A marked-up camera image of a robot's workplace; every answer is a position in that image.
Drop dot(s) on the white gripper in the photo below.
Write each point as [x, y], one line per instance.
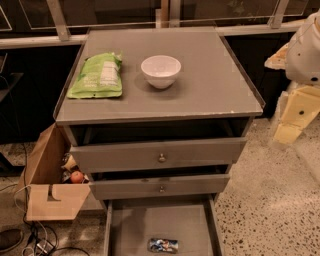
[304, 58]

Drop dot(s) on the blue silver redbull can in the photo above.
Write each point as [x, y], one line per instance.
[159, 245]

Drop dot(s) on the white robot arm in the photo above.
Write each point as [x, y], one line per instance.
[300, 59]

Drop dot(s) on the grey drawer cabinet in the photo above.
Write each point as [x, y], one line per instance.
[211, 98]

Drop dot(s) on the brass top drawer knob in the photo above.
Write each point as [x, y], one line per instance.
[162, 158]

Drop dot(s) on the brass drawer knob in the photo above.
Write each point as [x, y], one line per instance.
[161, 189]
[162, 158]

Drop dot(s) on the brass middle drawer knob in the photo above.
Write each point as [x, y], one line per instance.
[161, 189]

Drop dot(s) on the grey top drawer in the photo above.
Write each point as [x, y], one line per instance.
[144, 155]

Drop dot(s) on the grey drawer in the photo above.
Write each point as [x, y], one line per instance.
[191, 220]
[144, 155]
[149, 187]

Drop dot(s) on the grey bottom drawer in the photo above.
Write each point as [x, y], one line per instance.
[191, 220]

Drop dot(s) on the grey middle drawer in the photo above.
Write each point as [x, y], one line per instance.
[149, 187]

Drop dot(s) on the white ceramic bowl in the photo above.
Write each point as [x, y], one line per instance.
[161, 71]

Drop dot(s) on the green snack bag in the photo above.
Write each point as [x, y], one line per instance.
[99, 77]

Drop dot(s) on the red apple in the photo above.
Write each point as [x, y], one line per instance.
[76, 177]

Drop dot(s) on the beige item in box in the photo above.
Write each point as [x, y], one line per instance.
[69, 163]

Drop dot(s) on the brown cardboard box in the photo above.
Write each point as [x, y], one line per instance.
[50, 199]

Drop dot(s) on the metal railing frame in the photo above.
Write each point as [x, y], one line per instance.
[31, 23]

